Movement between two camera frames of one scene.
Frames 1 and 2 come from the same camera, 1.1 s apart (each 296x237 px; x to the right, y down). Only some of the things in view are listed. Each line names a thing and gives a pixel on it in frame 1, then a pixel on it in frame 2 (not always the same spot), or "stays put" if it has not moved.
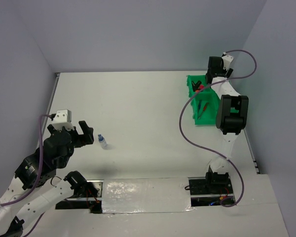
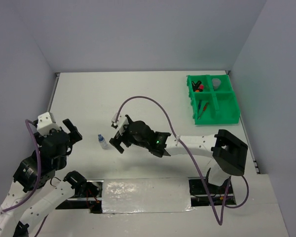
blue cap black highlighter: (196, 86) stays put
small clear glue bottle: (102, 141) stays put
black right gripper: (224, 71) → (118, 138)
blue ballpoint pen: (199, 105) stays put
